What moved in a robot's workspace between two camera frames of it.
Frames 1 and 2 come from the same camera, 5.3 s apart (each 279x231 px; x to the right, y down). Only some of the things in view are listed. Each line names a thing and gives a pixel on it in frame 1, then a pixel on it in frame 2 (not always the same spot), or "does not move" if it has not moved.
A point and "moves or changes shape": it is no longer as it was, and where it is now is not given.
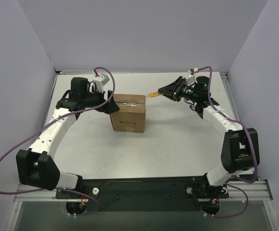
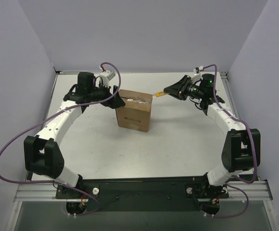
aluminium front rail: x=241 y=191 does not move
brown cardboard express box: x=131 y=117 moves or changes shape
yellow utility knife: x=153 y=94 moves or changes shape
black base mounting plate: x=144 y=195 does not move
